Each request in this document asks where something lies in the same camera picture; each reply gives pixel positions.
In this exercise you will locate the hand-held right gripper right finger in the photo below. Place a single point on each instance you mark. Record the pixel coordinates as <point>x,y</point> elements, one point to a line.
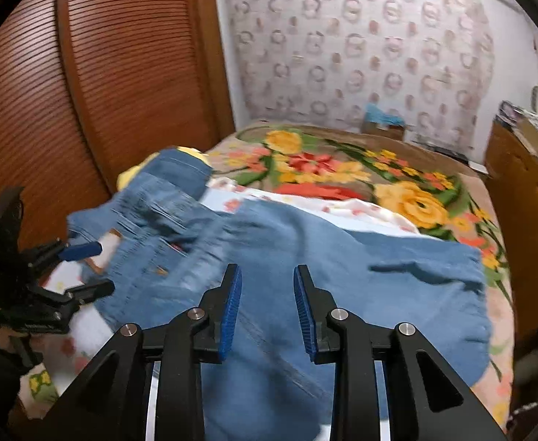
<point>305,317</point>

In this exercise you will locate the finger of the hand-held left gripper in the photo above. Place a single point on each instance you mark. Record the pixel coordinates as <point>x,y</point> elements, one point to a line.
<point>94,290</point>
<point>85,250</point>

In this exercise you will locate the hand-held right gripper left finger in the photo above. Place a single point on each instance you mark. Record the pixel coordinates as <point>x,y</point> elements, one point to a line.
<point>230,317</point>

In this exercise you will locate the blue denim pants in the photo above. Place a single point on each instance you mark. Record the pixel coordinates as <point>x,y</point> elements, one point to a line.
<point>388,294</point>

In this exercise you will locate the yellow plush toy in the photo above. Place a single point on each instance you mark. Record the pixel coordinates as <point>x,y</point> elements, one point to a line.
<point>129,175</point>

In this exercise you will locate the white strawberry print sheet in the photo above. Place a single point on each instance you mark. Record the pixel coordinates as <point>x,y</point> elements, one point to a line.
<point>379,213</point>

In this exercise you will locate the floral blanket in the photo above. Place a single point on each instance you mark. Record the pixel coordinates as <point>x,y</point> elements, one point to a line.
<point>411,202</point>

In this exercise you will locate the wooden louvered wardrobe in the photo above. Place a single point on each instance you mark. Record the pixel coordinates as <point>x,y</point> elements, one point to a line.
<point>126,78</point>

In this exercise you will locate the small cardboard box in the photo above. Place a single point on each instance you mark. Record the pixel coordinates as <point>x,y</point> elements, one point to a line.
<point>384,131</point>

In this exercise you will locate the black flat device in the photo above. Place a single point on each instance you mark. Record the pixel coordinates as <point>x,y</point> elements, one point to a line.
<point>439,149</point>

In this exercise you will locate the blue crumpled cloth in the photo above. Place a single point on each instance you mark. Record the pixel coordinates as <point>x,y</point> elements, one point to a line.
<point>381,114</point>

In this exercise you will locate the wooden cabinet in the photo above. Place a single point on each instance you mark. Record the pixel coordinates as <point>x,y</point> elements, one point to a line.
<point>526,202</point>

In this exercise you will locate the circle pattern curtain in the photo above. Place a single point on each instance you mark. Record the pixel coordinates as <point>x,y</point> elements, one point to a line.
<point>365,55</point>

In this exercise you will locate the purple packet stack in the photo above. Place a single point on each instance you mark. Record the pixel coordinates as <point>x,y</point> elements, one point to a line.
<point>510,112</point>

